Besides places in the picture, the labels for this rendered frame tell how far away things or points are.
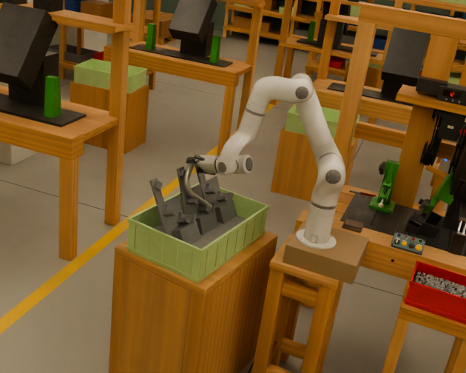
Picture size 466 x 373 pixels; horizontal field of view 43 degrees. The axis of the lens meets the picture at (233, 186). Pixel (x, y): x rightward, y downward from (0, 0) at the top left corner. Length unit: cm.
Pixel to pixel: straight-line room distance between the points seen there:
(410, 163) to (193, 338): 157
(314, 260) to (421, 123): 110
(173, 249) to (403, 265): 114
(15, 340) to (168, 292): 114
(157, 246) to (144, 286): 23
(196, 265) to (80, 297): 142
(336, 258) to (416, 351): 138
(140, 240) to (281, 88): 93
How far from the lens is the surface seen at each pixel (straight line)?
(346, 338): 381
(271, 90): 250
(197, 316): 266
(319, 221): 269
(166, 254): 264
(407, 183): 349
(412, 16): 330
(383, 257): 301
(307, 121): 254
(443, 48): 330
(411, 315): 275
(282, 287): 279
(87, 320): 366
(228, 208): 302
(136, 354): 305
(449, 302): 273
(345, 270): 266
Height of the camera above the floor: 223
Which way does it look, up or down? 24 degrees down
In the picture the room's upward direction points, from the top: 8 degrees clockwise
